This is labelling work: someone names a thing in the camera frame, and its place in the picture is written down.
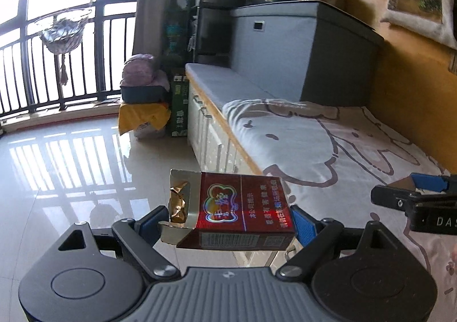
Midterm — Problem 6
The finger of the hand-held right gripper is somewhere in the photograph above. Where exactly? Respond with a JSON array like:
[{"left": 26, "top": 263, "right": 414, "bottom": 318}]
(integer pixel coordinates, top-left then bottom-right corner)
[
  {"left": 410, "top": 172, "right": 457, "bottom": 191},
  {"left": 371, "top": 184, "right": 429, "bottom": 218}
]

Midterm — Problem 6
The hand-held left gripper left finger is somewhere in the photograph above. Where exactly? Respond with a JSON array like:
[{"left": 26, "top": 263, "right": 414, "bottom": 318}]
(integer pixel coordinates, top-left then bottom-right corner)
[{"left": 57, "top": 205, "right": 181, "bottom": 282}]

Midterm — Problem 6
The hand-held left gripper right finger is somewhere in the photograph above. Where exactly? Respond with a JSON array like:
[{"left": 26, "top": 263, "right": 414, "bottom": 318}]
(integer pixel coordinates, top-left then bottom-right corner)
[{"left": 277, "top": 205, "right": 398, "bottom": 281}]

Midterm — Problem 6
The red cigarette pack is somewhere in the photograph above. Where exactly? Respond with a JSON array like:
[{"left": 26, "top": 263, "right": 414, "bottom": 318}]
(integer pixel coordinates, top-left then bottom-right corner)
[{"left": 157, "top": 168, "right": 298, "bottom": 251}]

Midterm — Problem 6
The cartoon printed blanket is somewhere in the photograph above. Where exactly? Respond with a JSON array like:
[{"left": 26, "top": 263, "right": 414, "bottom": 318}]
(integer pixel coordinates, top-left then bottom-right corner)
[{"left": 221, "top": 99, "right": 457, "bottom": 322}]

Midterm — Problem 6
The white bag under yellow cloth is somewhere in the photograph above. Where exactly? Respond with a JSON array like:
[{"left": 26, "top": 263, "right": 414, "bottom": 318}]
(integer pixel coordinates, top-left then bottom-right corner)
[{"left": 134, "top": 122, "right": 167, "bottom": 140}]

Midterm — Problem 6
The white drawer cabinet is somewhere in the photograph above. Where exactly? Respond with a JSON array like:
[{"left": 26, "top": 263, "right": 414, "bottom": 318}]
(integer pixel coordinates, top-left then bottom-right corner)
[{"left": 187, "top": 83, "right": 298, "bottom": 269}]

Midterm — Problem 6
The yellow cloth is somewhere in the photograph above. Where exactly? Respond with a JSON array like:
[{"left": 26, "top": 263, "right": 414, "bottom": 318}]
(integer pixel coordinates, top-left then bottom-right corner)
[{"left": 118, "top": 101, "right": 172, "bottom": 136}]

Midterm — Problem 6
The green carton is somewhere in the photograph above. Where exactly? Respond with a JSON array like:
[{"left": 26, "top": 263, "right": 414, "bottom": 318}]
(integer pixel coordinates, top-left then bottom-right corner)
[{"left": 169, "top": 74, "right": 190, "bottom": 137}]

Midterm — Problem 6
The dark plastic tray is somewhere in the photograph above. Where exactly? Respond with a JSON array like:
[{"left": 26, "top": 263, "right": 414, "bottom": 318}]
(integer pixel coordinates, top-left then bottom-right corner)
[{"left": 119, "top": 84, "right": 169, "bottom": 104}]

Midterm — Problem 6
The black balcony railing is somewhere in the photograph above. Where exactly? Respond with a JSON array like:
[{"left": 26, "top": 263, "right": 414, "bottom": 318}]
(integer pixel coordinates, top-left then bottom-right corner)
[{"left": 0, "top": 10, "right": 138, "bottom": 119}]

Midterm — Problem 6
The pink stuffed bag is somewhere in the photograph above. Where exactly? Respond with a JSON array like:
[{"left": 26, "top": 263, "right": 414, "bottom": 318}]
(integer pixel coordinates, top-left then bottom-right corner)
[{"left": 121, "top": 54, "right": 169, "bottom": 87}]

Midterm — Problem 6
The grey bench cushion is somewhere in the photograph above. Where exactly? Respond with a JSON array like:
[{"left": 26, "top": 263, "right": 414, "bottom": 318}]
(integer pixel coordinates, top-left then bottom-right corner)
[{"left": 185, "top": 63, "right": 280, "bottom": 108}]

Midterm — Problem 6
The grey storage box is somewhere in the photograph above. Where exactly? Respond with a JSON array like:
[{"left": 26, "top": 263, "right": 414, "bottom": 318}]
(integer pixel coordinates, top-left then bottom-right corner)
[{"left": 230, "top": 0, "right": 385, "bottom": 108}]

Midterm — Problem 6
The embroidered cream pillow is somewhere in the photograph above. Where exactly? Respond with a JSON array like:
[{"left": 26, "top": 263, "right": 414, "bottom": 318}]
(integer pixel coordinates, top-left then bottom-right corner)
[{"left": 380, "top": 0, "right": 457, "bottom": 49}]

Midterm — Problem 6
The teal patterned bag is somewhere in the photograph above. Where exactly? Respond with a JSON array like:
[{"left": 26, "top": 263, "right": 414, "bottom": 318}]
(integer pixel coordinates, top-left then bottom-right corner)
[{"left": 162, "top": 20, "right": 187, "bottom": 59}]

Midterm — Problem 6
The hanging net basket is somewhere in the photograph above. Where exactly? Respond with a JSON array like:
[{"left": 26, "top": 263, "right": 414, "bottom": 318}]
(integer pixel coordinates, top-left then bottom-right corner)
[{"left": 34, "top": 0, "right": 95, "bottom": 86}]

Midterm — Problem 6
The grey-brown curtain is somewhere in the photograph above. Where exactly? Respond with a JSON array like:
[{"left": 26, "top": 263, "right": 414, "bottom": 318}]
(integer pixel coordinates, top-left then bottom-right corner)
[{"left": 132, "top": 0, "right": 179, "bottom": 69}]

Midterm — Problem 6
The black shelf unit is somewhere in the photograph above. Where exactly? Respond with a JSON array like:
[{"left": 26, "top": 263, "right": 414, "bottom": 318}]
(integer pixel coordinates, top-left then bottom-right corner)
[{"left": 193, "top": 0, "right": 250, "bottom": 67}]

